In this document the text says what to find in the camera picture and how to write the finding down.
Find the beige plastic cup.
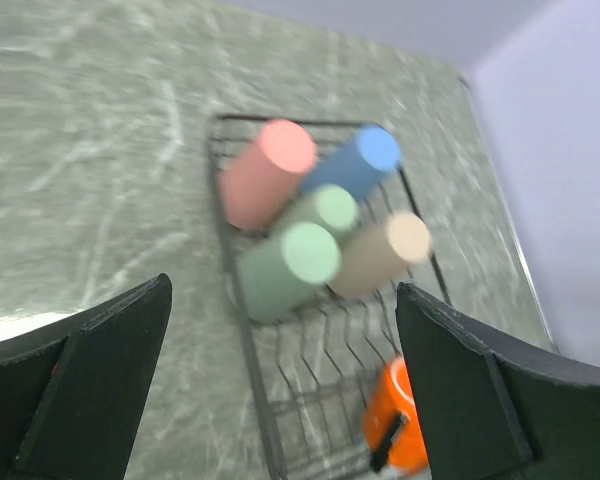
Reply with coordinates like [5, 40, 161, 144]
[329, 211, 433, 298]

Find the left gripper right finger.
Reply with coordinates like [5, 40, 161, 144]
[396, 283, 600, 479]

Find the pink plastic cup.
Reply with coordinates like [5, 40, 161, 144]
[218, 119, 317, 231]

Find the green cup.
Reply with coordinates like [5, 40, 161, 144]
[236, 222, 341, 323]
[269, 184, 359, 244]

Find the black wire dish rack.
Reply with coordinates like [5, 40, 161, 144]
[204, 113, 454, 480]

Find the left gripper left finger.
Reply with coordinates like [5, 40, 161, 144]
[0, 274, 172, 479]

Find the orange transparent mug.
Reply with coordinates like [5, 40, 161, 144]
[363, 356, 428, 474]

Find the blue plastic cup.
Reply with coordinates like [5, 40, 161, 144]
[300, 125, 402, 203]

